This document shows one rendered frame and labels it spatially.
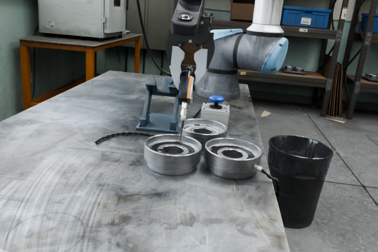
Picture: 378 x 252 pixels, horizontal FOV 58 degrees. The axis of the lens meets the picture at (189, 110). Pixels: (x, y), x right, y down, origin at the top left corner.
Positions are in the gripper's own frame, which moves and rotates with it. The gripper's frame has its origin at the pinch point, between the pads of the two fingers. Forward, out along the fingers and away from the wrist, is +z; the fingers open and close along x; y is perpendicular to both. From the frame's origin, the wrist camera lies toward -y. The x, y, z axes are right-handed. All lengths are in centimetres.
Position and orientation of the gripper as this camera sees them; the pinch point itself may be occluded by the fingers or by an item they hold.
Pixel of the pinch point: (187, 85)
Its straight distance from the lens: 70.1
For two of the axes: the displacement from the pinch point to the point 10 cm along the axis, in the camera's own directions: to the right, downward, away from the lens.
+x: -9.9, -1.0, 0.7
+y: 0.9, -2.8, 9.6
